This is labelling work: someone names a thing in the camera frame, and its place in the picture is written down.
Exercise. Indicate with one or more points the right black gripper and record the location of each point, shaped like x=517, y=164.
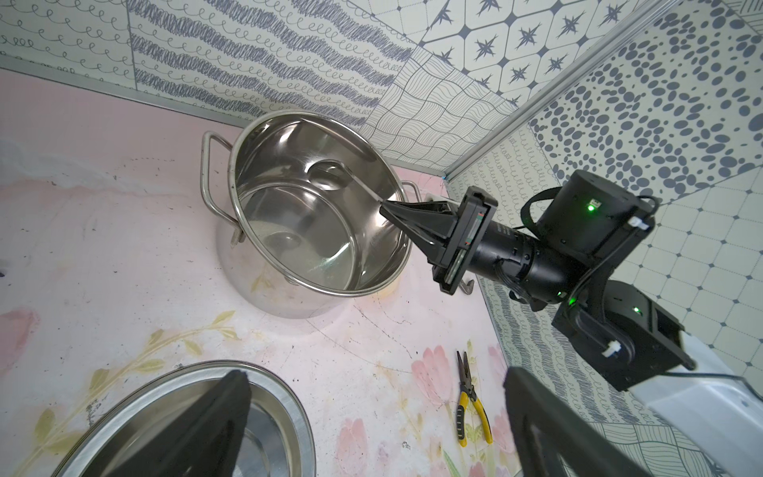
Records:
x=462, y=230

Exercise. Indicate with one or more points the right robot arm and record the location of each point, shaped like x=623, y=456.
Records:
x=566, y=259

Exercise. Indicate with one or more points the yellow handled pliers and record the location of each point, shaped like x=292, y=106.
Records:
x=468, y=396

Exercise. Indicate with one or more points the stainless steel pot lid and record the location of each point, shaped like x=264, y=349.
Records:
x=278, y=439

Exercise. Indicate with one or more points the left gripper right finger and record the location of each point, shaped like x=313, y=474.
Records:
x=551, y=438

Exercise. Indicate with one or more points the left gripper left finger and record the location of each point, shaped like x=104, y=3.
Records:
x=169, y=428

